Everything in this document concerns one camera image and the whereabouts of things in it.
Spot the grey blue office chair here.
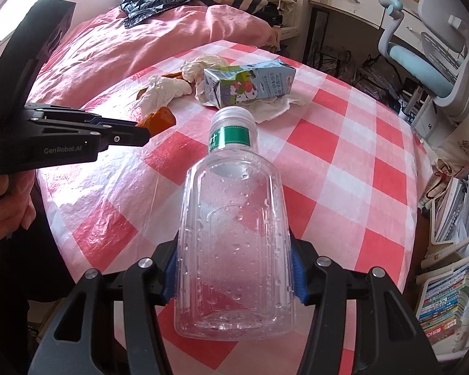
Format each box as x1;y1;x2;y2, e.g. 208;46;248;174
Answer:
377;0;469;122

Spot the wide white desk drawer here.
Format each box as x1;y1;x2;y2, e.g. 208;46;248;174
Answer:
309;0;389;28

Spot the dark clothes pile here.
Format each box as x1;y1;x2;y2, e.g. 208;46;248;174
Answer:
258;2;298;53

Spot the white tissue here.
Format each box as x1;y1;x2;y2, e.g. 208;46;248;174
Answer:
195;86;309;123
135;75;193;115

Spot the crumpled clear plastic bag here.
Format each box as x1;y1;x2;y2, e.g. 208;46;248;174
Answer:
354;57;403;94

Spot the blue white milk carton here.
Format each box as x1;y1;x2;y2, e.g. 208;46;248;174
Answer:
202;60;297;110

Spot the clear bag with black trim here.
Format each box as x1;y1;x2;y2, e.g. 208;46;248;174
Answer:
316;45;356;83

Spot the narrow white desk drawer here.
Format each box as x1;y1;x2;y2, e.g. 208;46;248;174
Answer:
387;10;431;48

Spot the beige tote bag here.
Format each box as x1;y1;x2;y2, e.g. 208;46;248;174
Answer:
434;119;469;165

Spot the pink duvet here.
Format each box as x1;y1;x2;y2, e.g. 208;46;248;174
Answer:
21;3;282;126

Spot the bag with red handles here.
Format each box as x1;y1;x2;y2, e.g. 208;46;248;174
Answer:
424;160;460;204

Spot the stack of colourful books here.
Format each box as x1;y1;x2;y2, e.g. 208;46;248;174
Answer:
417;263;469;345

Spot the person's dark clothing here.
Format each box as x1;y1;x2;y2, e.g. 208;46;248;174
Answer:
0;172;75;375

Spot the person's left hand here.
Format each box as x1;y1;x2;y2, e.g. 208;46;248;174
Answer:
0;172;37;242

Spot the white book rack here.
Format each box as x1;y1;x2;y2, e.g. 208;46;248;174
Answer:
416;152;469;360

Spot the pile of papers and booklets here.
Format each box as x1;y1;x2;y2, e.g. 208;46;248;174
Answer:
430;172;469;245

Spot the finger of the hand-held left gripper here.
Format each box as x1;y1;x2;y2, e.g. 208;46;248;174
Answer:
97;125;152;147
25;103;140;129

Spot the red white checked tablecloth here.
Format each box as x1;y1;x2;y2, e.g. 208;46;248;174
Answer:
37;39;434;375

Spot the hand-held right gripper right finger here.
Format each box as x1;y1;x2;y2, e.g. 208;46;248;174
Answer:
289;234;442;375

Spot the clear plastic bottle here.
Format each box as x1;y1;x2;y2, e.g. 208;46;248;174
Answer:
174;106;298;338

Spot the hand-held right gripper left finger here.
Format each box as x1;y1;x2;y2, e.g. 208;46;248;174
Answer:
27;240;180;375

